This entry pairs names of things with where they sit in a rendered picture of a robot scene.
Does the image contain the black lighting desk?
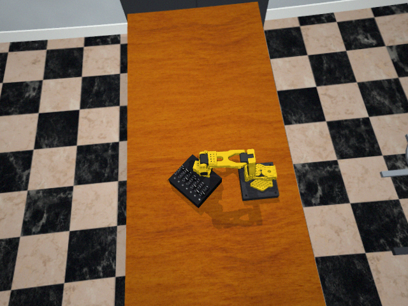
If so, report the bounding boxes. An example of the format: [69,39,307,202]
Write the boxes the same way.
[168,154,222,208]

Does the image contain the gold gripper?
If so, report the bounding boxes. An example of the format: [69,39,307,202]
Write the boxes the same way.
[193,161,213,177]

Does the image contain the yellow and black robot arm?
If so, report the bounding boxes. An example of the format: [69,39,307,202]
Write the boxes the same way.
[197,149,276,191]

